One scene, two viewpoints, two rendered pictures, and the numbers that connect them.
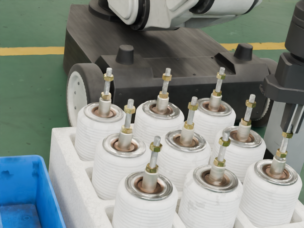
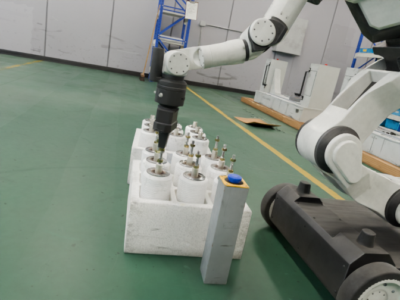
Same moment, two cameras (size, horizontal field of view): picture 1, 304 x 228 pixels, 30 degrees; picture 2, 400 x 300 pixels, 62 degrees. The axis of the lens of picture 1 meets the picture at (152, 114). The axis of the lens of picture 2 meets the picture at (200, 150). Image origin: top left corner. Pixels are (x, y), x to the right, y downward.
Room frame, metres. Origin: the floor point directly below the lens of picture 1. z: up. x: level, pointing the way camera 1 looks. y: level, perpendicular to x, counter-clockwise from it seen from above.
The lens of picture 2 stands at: (1.18, -1.17, 0.62)
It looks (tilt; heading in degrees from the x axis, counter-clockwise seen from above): 15 degrees down; 103
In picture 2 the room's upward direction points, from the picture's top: 11 degrees clockwise
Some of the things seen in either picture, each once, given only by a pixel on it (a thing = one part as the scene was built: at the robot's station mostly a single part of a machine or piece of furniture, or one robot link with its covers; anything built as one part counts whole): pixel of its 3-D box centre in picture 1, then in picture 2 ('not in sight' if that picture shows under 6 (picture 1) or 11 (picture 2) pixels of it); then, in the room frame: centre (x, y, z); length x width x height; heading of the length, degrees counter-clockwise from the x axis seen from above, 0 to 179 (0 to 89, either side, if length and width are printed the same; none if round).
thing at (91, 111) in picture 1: (103, 112); (213, 157); (0.94, 0.09, 0.25); 0.08 x 0.08 x 0.01
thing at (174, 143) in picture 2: not in sight; (172, 152); (0.70, 0.31, 0.16); 0.10 x 0.10 x 0.18
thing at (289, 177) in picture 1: (275, 172); (158, 172); (0.83, -0.23, 0.25); 0.08 x 0.08 x 0.01
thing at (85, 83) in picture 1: (86, 102); (284, 206); (1.26, 0.17, 0.10); 0.20 x 0.05 x 0.20; 28
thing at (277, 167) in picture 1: (277, 166); (159, 168); (0.83, -0.23, 0.26); 0.02 x 0.02 x 0.03
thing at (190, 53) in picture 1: (149, 32); (387, 222); (1.60, 0.05, 0.19); 0.64 x 0.52 x 0.33; 28
